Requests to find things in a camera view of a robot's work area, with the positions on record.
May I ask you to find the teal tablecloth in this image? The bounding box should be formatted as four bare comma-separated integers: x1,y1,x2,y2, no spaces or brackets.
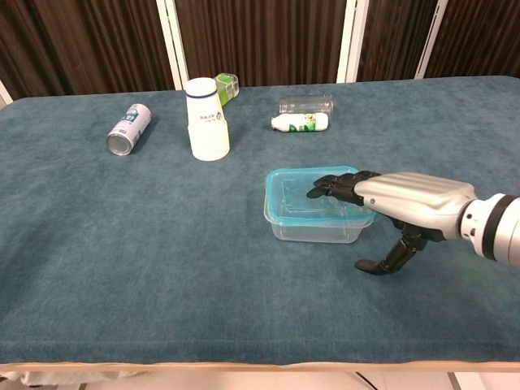
0,75,520,366

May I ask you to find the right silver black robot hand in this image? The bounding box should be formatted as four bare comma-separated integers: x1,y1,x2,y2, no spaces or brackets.
305,170,477,274

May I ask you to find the clear plastic cup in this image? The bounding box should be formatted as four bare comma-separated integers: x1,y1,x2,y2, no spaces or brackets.
278,93,336,117

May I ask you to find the clear plastic container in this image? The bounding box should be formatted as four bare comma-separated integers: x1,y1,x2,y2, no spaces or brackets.
264,202,375,244

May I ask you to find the white yogurt bottle green label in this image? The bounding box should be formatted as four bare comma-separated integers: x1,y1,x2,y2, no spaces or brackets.
271,112,330,133

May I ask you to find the light wooden table board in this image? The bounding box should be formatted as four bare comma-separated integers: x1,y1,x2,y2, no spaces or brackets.
0,357,520,374

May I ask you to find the silver blue beverage can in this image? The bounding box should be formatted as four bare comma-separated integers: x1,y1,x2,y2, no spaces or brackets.
106,102,153,157

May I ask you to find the blue plastic lid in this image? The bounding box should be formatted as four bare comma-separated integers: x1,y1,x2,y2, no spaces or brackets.
266,164,381,228

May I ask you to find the clear bottle with green label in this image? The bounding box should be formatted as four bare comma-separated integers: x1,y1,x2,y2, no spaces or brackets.
214,72,240,107

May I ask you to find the white paper cup stack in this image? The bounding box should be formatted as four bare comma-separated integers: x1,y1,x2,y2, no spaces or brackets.
185,77,232,162

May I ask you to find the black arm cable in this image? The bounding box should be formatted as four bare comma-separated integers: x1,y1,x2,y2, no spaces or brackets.
354,371,379,388

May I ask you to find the dark brown pleated curtain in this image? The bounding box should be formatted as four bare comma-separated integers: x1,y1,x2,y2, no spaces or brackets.
0,0,520,101

